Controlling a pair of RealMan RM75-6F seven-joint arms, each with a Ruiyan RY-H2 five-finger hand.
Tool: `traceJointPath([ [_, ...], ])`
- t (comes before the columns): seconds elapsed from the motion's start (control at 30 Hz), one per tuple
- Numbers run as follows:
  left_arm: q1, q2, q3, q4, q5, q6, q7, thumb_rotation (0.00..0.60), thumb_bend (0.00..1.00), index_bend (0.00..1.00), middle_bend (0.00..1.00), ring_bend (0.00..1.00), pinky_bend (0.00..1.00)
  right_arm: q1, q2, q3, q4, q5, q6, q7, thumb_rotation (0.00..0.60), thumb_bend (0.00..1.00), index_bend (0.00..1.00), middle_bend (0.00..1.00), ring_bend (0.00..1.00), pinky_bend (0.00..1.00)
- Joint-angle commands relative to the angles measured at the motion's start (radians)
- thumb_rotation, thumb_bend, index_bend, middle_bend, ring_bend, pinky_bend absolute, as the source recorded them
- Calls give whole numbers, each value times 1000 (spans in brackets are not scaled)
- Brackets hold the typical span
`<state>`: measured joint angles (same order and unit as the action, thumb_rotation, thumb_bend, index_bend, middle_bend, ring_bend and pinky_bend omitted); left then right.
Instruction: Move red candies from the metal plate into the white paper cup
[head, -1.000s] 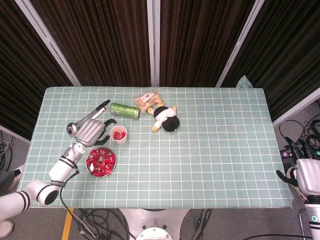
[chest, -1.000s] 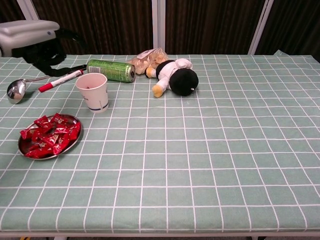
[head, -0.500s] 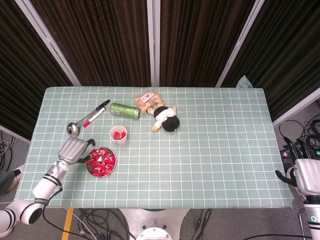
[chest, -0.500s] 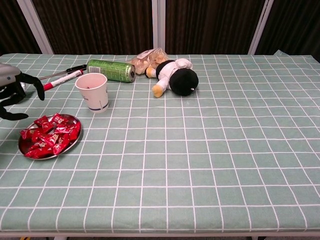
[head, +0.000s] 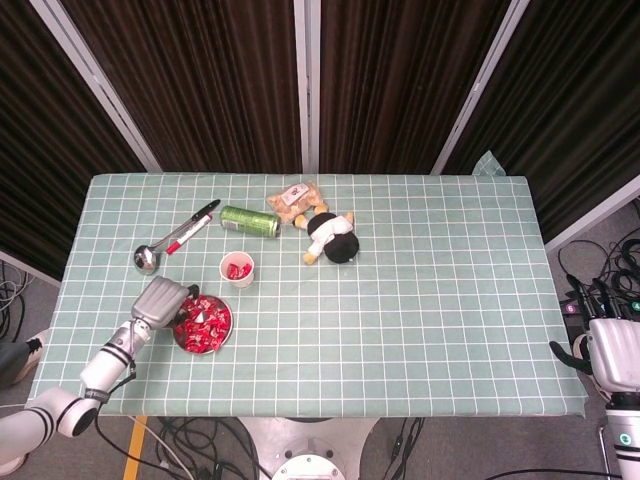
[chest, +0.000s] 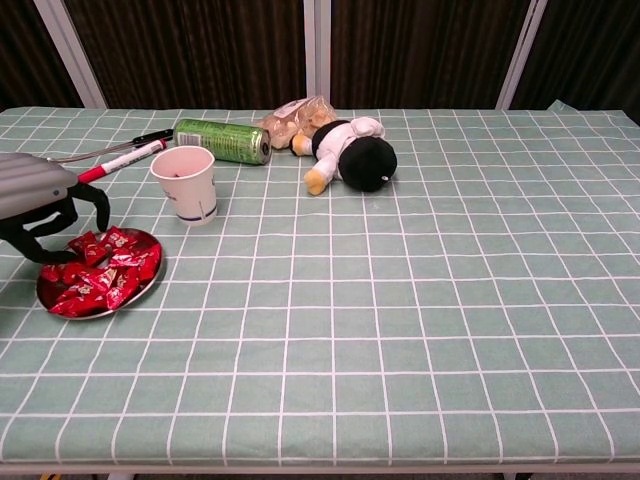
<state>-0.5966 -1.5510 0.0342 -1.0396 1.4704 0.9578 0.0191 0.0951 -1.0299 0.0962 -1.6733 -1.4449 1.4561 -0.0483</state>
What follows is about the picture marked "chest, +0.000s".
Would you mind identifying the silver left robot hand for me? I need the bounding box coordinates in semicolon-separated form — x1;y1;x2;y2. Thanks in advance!
0;152;112;265

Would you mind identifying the silver metal plate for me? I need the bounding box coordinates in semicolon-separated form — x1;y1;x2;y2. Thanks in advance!
35;227;165;321

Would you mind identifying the white paper cup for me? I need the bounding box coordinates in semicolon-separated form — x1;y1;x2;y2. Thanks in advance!
149;145;219;227

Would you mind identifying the red and white marker pen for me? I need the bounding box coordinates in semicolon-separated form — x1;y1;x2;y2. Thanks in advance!
77;139;169;185

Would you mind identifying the dark brown partition panel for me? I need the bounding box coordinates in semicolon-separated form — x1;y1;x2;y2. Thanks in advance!
329;0;529;110
0;0;84;114
509;0;640;124
64;0;307;110

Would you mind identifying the green drink can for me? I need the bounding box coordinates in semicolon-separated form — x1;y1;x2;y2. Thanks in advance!
173;118;273;167

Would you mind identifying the clear bag of snacks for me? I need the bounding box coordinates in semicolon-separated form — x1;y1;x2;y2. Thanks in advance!
254;95;337;150

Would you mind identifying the black and white plush toy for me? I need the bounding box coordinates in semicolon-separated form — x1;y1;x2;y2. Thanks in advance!
289;116;399;197

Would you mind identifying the green checked tablecloth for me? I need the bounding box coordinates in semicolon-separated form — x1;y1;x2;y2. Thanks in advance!
0;99;640;464

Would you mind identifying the steel ladle with black handle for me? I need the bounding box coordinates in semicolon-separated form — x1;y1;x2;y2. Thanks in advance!
47;128;175;164

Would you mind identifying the white partition frame post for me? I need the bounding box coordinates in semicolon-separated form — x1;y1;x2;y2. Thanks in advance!
303;0;332;110
32;0;107;110
496;0;549;110

